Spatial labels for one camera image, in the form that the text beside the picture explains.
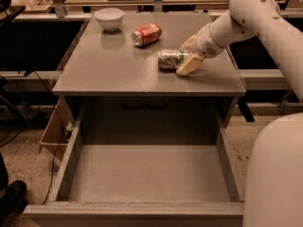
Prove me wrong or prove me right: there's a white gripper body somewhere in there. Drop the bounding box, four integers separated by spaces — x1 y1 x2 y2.
193 24 223 59

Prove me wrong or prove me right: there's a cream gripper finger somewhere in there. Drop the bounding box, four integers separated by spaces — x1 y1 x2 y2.
180 35 195 51
176 54 205 76

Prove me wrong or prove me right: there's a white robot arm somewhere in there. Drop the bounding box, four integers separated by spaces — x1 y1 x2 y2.
177 0 303 227

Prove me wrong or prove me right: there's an orange soda can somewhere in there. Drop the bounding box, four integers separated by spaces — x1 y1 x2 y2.
132 23 162 47

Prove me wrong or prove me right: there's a grey cabinet counter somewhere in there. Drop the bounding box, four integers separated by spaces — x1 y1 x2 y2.
53 11 246 121

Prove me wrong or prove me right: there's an open grey top drawer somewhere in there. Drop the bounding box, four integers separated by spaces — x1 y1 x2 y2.
25 98 243 227

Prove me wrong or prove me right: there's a white bowl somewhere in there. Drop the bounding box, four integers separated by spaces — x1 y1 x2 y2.
94 8 124 31

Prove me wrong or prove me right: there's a cardboard box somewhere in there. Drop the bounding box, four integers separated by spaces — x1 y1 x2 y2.
40 100 73 161

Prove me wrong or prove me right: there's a black shoe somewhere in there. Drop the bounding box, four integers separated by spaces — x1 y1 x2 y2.
0 181 28 225

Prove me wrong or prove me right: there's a black cable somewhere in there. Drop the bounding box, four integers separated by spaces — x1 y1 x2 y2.
24 67 69 205

